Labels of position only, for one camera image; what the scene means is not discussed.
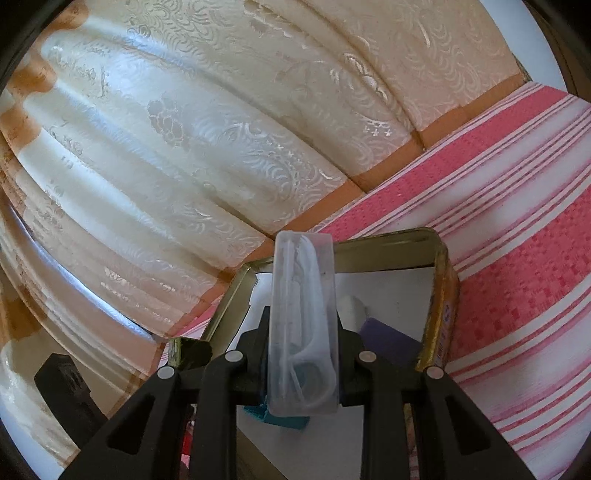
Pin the purple square block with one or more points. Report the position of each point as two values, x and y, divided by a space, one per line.
388 339

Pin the white paper sheet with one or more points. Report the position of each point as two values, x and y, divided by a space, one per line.
392 290

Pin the cream patterned curtain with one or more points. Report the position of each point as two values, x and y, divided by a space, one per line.
184 138

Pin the clear plastic case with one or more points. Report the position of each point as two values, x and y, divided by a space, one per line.
300 300

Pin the gold metal tin box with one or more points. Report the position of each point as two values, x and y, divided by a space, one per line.
438 300

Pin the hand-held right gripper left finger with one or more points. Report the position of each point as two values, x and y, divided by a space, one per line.
251 369

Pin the blue building block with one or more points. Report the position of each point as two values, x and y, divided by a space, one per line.
281 421

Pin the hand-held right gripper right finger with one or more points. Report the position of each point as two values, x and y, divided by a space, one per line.
351 369

